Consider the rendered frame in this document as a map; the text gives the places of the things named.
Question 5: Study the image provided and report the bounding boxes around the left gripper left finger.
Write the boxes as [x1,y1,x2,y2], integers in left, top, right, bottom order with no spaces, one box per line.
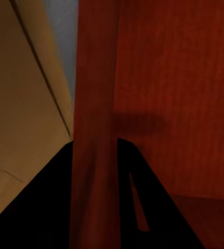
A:
[0,142,73,249]

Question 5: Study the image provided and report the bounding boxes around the storage box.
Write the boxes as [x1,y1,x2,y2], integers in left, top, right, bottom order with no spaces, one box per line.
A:
[69,0,224,249]

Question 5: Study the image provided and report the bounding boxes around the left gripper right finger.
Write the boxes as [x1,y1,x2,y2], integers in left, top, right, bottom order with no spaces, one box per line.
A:
[117,138,205,249]

